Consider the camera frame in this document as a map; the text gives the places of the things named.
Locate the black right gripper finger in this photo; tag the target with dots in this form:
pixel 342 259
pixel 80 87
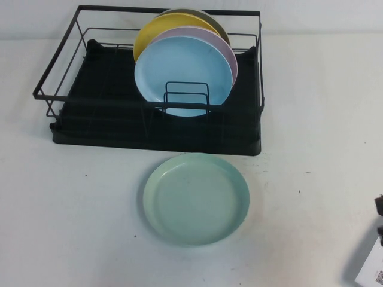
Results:
pixel 379 204
pixel 380 236

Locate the mint green plate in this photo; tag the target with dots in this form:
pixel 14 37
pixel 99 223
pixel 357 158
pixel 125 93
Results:
pixel 194 203

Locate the lilac pink plate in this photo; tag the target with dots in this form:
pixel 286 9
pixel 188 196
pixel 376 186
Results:
pixel 215 42

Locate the olive grey plate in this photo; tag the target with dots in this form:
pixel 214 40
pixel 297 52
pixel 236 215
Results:
pixel 220 27

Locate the light blue plate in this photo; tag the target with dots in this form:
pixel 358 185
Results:
pixel 179 65

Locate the yellow plate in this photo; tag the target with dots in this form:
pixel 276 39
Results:
pixel 152 30

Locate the white labelled box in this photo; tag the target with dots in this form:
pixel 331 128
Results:
pixel 371 269

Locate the black plastic drip tray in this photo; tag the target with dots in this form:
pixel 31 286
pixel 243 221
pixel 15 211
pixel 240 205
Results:
pixel 119 143

